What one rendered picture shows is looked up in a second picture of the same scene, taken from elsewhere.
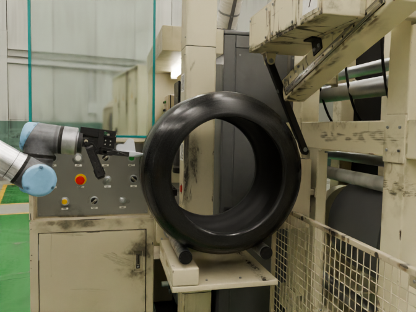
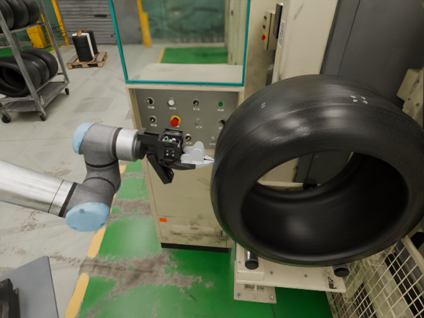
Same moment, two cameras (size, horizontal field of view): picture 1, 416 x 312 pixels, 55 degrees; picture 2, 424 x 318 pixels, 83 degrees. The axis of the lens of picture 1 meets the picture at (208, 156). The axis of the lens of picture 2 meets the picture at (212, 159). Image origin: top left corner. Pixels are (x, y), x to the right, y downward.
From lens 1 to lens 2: 0.89 m
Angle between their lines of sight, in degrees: 36
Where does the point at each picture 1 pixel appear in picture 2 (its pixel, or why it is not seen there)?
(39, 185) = (86, 224)
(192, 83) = (294, 40)
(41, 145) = (96, 156)
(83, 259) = (181, 180)
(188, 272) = (253, 274)
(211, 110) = (312, 141)
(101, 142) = (161, 154)
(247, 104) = (379, 132)
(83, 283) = (182, 194)
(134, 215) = not seen: hidden behind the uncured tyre
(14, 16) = not seen: outside the picture
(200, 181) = not seen: hidden behind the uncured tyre
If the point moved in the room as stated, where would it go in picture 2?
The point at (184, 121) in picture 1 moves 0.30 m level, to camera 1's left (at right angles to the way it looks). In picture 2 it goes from (266, 153) to (142, 131)
